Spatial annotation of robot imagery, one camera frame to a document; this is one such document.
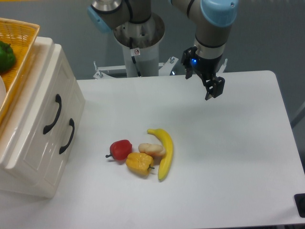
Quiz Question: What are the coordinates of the white drawer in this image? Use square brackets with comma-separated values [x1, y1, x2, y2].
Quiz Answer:
[0, 44, 76, 170]
[35, 79, 85, 191]

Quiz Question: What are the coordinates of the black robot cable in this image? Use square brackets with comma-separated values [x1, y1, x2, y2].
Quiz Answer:
[129, 37, 142, 78]

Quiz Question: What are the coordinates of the black drawer handle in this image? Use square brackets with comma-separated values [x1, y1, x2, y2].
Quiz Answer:
[59, 118, 75, 155]
[43, 94, 62, 135]

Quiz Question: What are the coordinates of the white plate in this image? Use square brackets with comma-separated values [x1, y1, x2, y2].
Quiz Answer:
[0, 77, 7, 108]

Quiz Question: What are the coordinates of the black corner object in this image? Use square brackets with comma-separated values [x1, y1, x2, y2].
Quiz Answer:
[294, 193, 305, 218]

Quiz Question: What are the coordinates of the white top drawer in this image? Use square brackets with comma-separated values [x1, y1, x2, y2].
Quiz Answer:
[0, 44, 76, 170]

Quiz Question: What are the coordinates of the red bell pepper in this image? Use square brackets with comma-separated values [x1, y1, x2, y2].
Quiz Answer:
[105, 139, 132, 161]

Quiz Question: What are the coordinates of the beige bread roll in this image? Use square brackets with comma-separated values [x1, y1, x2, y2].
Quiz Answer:
[138, 143, 166, 156]

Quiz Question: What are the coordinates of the white bottom drawer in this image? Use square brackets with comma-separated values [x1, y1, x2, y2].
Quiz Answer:
[35, 79, 85, 191]

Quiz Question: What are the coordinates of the yellow woven basket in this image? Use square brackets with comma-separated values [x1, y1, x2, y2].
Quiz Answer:
[0, 18, 40, 121]

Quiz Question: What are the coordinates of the black top drawer handle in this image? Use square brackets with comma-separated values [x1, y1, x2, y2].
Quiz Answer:
[43, 94, 62, 135]

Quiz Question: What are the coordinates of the black bottom drawer handle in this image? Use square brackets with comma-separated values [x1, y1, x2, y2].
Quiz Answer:
[59, 118, 75, 155]

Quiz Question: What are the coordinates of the yellow banana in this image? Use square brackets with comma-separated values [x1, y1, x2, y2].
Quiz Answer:
[147, 128, 174, 182]

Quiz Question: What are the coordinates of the green bell pepper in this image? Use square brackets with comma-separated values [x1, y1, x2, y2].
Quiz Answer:
[0, 41, 16, 73]

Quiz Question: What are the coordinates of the yellow bell pepper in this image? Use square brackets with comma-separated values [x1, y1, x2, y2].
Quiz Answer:
[125, 152, 154, 177]

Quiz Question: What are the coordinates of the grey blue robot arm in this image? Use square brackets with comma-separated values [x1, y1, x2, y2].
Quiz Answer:
[87, 0, 238, 99]

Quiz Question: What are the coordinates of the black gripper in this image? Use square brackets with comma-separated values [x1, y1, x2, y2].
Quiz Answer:
[181, 46, 225, 100]

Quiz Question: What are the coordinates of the white drawer cabinet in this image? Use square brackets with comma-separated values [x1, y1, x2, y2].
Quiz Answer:
[0, 37, 85, 198]

